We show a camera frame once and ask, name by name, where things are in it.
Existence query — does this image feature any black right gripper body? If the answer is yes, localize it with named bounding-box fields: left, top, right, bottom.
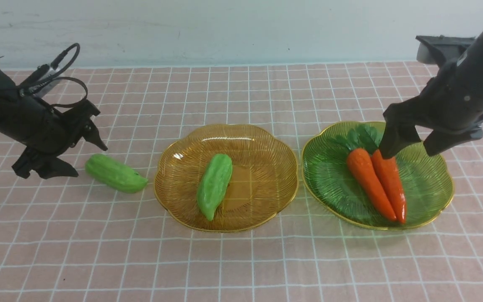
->
left=384, top=32, right=483, bottom=134

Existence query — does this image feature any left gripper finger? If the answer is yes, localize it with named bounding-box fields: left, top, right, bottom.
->
left=80, top=119, right=108, bottom=151
left=12, top=147, right=78, bottom=180

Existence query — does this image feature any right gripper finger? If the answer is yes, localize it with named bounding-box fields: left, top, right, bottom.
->
left=378, top=122, right=421, bottom=160
left=423, top=128, right=477, bottom=157

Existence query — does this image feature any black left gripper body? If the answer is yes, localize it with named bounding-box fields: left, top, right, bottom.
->
left=0, top=50, right=100, bottom=156

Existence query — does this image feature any orange toy carrot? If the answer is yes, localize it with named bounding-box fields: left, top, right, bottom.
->
left=337, top=124, right=397, bottom=222
left=365, top=126, right=408, bottom=224

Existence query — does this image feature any green toy gourd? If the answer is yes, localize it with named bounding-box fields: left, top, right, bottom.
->
left=85, top=154, right=148, bottom=194
left=196, top=154, right=233, bottom=221

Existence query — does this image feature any green glass plate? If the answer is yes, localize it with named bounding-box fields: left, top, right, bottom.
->
left=301, top=121, right=454, bottom=231

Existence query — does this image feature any pink checked tablecloth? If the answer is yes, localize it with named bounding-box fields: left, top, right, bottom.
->
left=0, top=62, right=483, bottom=302

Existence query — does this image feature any amber glass plate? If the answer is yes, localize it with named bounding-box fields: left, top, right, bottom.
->
left=154, top=124, right=299, bottom=233

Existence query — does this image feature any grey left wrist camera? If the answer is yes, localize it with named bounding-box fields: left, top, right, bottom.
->
left=20, top=63, right=61, bottom=98

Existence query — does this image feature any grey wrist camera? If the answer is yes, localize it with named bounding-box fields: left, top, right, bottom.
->
left=416, top=36, right=483, bottom=139
left=20, top=63, right=61, bottom=98

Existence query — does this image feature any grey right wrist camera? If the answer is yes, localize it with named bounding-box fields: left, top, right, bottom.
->
left=416, top=36, right=483, bottom=139

